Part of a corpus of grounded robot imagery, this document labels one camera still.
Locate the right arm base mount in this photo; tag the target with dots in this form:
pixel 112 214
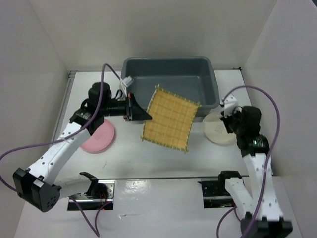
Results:
pixel 213 195

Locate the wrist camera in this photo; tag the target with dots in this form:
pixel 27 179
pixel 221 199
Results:
pixel 228 104
pixel 126 82

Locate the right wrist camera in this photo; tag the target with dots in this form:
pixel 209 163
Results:
pixel 228 104

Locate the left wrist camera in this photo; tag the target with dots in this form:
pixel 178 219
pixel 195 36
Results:
pixel 126 82

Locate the aluminium table edge rail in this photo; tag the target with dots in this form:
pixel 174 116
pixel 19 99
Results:
pixel 63 107

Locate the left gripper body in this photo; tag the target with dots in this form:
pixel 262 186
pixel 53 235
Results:
pixel 117 107

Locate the pink plate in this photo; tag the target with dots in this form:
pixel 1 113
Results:
pixel 101 138

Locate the yellow bamboo mat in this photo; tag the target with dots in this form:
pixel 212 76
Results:
pixel 172 119

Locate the grey plastic bin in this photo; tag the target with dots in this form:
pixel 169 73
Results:
pixel 190 77

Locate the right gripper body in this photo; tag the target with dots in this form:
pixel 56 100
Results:
pixel 232 122

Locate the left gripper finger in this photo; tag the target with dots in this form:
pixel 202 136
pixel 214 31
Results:
pixel 134 105
pixel 139 116

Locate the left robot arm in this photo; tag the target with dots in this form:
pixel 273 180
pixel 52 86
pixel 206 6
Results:
pixel 37 184

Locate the cream plate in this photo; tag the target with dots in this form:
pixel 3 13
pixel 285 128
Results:
pixel 215 130

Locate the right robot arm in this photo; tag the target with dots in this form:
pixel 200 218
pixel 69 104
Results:
pixel 261 215

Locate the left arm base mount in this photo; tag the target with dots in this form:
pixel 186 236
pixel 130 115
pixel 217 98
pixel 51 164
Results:
pixel 102 198

